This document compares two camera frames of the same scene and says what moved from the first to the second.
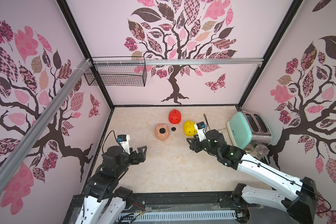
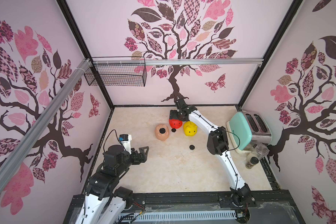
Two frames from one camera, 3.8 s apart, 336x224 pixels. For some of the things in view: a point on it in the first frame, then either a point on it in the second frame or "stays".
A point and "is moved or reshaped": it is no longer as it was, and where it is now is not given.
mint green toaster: (248, 129) stays
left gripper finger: (141, 154) stays
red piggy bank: (174, 116) is moved or reshaped
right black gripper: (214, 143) → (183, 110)
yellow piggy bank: (189, 128) stays
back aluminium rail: (177, 61) stays
